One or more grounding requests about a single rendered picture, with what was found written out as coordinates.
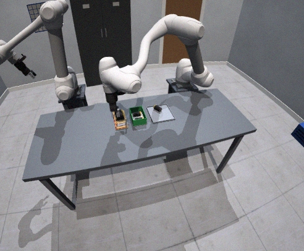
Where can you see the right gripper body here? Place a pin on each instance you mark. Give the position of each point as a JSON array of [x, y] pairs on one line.
[[15, 60]]

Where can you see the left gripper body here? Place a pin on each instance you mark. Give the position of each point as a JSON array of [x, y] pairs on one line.
[[112, 98]]

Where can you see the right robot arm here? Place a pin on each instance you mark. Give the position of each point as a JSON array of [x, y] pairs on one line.
[[51, 17]]

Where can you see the tan battery holder board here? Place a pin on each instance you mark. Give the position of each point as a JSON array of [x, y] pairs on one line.
[[120, 124]]

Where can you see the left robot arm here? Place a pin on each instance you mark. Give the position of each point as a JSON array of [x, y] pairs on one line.
[[188, 31]]

